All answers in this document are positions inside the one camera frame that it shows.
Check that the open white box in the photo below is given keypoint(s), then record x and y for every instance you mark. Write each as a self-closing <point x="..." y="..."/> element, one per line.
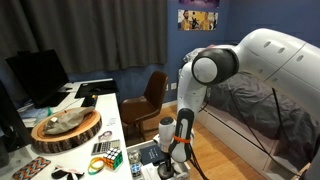
<point x="133" y="148"/>

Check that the black white sunglasses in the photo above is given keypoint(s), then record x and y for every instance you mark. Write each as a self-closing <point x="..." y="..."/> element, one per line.
<point x="66" y="174"/>

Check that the small white card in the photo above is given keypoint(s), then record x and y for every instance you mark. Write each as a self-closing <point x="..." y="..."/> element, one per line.
<point x="112" y="121"/>

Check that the white desk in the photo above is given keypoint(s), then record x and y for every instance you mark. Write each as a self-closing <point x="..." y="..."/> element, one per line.
<point x="76" y="156"/>

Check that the yellow green rubber bands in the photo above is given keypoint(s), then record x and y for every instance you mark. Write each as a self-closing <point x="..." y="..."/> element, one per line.
<point x="96" y="166"/>

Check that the zigzag patterned phone case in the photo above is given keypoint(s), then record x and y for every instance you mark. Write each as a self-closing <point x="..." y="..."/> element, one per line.
<point x="31" y="168"/>

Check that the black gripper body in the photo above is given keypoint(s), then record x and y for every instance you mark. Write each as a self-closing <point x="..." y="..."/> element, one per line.
<point x="169" y="156"/>

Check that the dark grey curtain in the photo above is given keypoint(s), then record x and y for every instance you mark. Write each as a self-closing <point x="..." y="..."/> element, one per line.
<point x="66" y="33"/>
<point x="143" y="33"/>

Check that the grey duvet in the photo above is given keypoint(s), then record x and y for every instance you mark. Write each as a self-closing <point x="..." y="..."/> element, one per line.
<point x="253" y="103"/>

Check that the white bed frame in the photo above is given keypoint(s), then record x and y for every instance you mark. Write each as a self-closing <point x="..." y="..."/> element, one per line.
<point x="230" y="136"/>

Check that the black masking tape roll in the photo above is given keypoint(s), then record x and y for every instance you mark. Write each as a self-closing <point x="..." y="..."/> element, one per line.
<point x="165" y="176"/>

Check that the round wood slab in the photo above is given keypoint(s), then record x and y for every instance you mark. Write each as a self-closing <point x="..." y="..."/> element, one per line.
<point x="66" y="136"/>

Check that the purple poster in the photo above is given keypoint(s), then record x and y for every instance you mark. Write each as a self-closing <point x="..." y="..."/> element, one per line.
<point x="198" y="3"/>

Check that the white paper box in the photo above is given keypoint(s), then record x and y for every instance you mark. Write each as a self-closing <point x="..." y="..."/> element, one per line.
<point x="148" y="172"/>

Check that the black orange handheld device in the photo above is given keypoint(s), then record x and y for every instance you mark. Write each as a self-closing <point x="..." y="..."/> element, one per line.
<point x="89" y="101"/>

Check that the black mouse pad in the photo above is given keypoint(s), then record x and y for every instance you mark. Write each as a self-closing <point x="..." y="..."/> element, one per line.
<point x="96" y="88"/>

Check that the grey calculator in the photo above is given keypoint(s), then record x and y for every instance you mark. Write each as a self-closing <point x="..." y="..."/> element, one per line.
<point x="105" y="147"/>

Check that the dark blue book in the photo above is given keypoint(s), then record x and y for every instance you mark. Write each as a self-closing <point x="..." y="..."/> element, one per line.
<point x="151" y="155"/>

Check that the brown leather chair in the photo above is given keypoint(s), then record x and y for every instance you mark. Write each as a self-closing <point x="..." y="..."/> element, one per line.
<point x="140" y="108"/>

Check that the Rubik's cube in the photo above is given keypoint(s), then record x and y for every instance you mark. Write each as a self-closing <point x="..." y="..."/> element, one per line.
<point x="113" y="159"/>

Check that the white wall outlet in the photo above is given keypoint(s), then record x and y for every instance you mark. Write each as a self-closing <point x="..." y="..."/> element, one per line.
<point x="173" y="86"/>

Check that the small blue puzzle ball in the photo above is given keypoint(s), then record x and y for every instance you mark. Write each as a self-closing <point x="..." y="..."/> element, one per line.
<point x="135" y="169"/>

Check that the round silver tin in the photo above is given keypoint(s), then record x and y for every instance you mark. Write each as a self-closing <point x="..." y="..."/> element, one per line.
<point x="134" y="156"/>

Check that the basketball players poster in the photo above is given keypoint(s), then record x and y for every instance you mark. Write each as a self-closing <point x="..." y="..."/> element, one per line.
<point x="197" y="20"/>

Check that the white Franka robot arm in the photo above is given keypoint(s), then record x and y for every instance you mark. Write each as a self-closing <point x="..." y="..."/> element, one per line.
<point x="266" y="56"/>

